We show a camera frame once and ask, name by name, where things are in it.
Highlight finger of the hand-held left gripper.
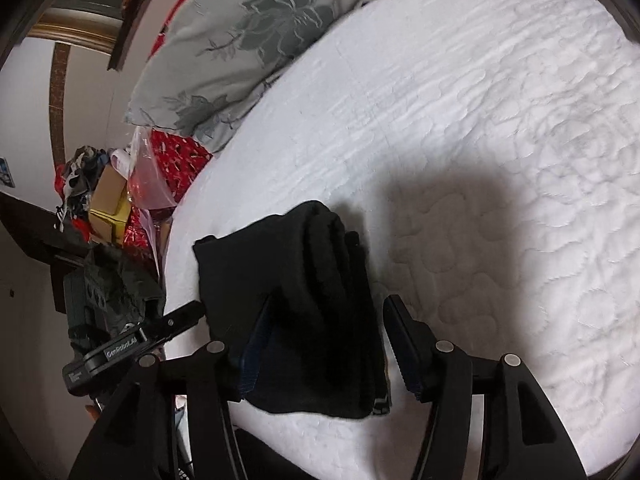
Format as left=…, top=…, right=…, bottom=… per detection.
left=144, top=301, right=207, bottom=347

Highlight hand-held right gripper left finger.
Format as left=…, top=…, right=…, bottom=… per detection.
left=67, top=297, right=274, bottom=480

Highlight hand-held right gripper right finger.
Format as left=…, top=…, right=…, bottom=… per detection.
left=383, top=295, right=589, bottom=480

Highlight black pants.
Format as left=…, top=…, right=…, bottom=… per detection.
left=192, top=200, right=393, bottom=418

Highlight shiny red wrapping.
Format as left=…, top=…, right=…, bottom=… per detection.
left=124, top=209, right=160, bottom=256

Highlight yellow box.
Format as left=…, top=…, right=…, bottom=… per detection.
left=89, top=195, right=132, bottom=247

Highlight dark wooden cabinet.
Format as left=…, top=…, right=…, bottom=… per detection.
left=0, top=192, right=93, bottom=313

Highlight clear plastic bag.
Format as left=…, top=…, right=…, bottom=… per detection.
left=126, top=126, right=180, bottom=212

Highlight pile of patterned clothes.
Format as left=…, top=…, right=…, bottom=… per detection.
left=53, top=146, right=112, bottom=233

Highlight white quilted bed cover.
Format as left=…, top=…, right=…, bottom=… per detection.
left=160, top=0, right=640, bottom=478

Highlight grey floral pillow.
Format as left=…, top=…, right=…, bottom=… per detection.
left=122, top=0, right=441, bottom=153

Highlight dark wooden headboard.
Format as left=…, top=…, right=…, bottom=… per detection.
left=106, top=0, right=168, bottom=72

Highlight gold moulded frame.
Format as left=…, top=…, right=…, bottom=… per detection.
left=26, top=6, right=125, bottom=55

